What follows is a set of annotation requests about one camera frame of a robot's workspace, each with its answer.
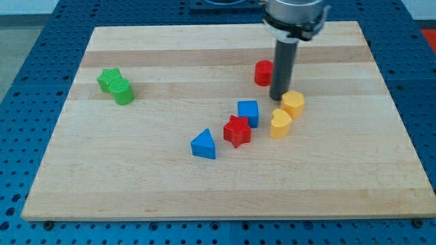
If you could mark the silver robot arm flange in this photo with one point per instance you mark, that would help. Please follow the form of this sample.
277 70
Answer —
291 21

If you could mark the red star block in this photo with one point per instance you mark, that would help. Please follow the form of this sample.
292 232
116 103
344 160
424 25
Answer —
237 131

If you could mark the blue triangle block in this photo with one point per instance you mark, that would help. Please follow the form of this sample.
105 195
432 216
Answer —
203 145

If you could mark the blue cube block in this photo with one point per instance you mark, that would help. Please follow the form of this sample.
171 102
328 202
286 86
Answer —
250 110

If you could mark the light wooden board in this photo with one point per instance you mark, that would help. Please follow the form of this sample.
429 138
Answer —
347 156

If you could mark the yellow heart block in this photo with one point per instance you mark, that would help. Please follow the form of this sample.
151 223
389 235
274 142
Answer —
280 124

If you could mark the red cylinder block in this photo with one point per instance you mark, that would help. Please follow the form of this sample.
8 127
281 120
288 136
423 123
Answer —
263 72

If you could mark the yellow hexagon block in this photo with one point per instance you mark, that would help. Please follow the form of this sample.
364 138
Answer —
293 102

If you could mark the green cylinder block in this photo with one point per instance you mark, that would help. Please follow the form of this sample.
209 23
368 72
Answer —
121 91

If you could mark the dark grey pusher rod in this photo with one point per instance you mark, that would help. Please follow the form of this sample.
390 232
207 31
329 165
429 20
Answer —
285 53

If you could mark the green star block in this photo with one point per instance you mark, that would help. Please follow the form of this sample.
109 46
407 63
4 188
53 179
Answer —
106 77

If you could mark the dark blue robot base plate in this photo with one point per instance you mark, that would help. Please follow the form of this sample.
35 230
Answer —
200 6

